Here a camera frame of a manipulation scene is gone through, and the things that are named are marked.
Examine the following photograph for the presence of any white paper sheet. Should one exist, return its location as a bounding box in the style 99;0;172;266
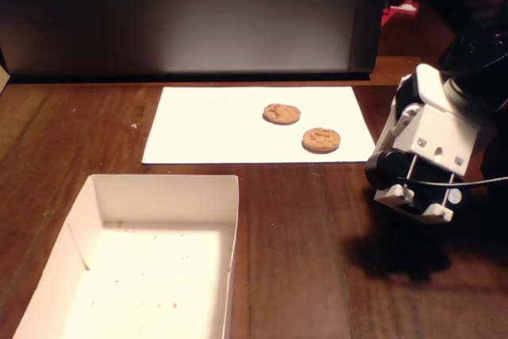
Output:
141;86;377;165

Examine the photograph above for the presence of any white cardboard box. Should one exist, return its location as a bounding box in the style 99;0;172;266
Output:
11;174;241;339

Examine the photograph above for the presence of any white object at table edge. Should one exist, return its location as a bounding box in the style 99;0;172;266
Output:
0;45;11;96

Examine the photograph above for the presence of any dark monitor panel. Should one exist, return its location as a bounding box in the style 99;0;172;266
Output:
0;0;392;81

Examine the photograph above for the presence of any round chocolate chip mini cookie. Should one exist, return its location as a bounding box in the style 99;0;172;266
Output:
262;103;302;126
302;127;342;153

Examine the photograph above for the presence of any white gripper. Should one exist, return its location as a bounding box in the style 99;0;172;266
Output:
372;63;483;176

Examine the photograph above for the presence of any black camera cable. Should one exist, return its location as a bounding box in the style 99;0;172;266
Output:
406;175;508;187

